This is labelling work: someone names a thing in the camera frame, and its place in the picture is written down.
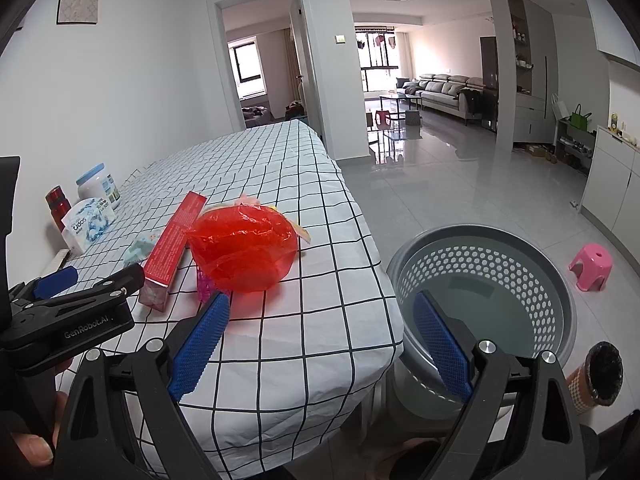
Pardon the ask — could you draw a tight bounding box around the low shoe rack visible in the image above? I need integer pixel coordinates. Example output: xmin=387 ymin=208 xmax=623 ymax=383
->
xmin=554 ymin=119 xmax=596 ymax=174

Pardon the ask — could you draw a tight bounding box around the grey sectional sofa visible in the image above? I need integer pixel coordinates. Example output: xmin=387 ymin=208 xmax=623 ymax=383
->
xmin=396 ymin=74 xmax=485 ymax=122

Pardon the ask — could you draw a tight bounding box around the brown checkered trash bin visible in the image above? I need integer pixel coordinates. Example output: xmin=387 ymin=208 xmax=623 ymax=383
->
xmin=566 ymin=341 xmax=624 ymax=416

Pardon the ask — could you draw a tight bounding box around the person's left hand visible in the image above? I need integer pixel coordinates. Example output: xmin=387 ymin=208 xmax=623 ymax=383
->
xmin=11 ymin=391 xmax=67 ymax=468

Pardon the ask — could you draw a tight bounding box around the grey perforated laundry basket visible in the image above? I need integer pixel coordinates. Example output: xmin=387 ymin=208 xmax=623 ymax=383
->
xmin=387 ymin=224 xmax=577 ymax=420

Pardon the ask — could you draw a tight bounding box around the white jar blue lid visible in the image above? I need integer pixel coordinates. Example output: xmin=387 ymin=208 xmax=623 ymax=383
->
xmin=76 ymin=162 xmax=120 ymax=209

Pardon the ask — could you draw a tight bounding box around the red plastic bag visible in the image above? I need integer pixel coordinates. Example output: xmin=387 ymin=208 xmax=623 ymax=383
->
xmin=186 ymin=205 xmax=298 ymax=292

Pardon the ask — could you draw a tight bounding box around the blue white tissue pack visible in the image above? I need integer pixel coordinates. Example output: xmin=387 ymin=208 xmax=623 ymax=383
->
xmin=62 ymin=197 xmax=116 ymax=256

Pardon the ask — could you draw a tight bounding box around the pink plastic stool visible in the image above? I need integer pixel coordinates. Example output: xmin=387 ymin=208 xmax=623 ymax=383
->
xmin=568 ymin=243 xmax=613 ymax=292

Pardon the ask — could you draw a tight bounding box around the green shopping bag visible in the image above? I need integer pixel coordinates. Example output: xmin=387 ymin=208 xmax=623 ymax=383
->
xmin=570 ymin=103 xmax=592 ymax=131

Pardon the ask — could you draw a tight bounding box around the white sideboard cabinet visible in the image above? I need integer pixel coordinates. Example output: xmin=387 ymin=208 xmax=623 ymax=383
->
xmin=582 ymin=127 xmax=639 ymax=259

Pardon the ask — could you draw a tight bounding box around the white checkered tablecloth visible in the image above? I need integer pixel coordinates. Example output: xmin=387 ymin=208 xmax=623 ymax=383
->
xmin=72 ymin=120 xmax=402 ymax=479

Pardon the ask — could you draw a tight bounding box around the blue wet wipes packet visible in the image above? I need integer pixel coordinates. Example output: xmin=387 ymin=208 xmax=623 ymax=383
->
xmin=122 ymin=232 xmax=160 ymax=266

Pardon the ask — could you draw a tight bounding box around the pink snack bag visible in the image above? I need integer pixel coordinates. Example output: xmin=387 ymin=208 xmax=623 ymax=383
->
xmin=202 ymin=194 xmax=311 ymax=244

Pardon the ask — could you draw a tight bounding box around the long red cardboard box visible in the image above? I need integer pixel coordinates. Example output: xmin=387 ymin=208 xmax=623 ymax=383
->
xmin=139 ymin=191 xmax=206 ymax=312

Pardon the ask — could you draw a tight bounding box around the red stool far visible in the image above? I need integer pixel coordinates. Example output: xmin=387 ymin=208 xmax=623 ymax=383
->
xmin=375 ymin=110 xmax=393 ymax=130

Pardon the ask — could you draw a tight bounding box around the dark coffee table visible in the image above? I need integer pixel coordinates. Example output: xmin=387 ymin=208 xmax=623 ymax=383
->
xmin=378 ymin=92 xmax=421 ymax=122

